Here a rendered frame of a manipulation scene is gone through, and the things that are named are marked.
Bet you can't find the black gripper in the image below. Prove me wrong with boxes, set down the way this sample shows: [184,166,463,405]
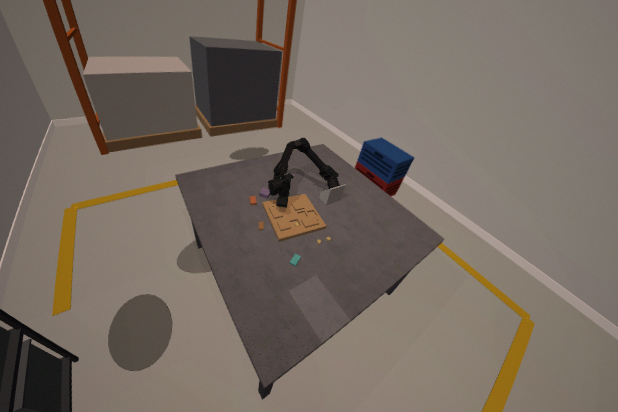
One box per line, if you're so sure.
[276,187,290,207]

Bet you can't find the teal rectangular block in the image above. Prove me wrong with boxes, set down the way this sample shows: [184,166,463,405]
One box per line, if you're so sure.
[289,253,301,267]

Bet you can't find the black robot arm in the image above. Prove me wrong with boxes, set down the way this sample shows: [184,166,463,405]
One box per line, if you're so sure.
[268,138,341,196]

